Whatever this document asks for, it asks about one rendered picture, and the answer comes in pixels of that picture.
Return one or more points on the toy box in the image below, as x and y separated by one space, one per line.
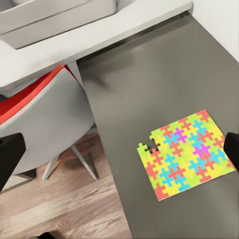
24 22

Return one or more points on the jigsaw puzzle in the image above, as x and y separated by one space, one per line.
190 154

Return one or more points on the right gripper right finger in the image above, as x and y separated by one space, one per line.
231 148

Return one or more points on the swivel chair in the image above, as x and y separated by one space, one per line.
52 114

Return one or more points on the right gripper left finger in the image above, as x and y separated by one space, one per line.
12 148

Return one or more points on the desk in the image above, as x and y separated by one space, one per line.
144 67

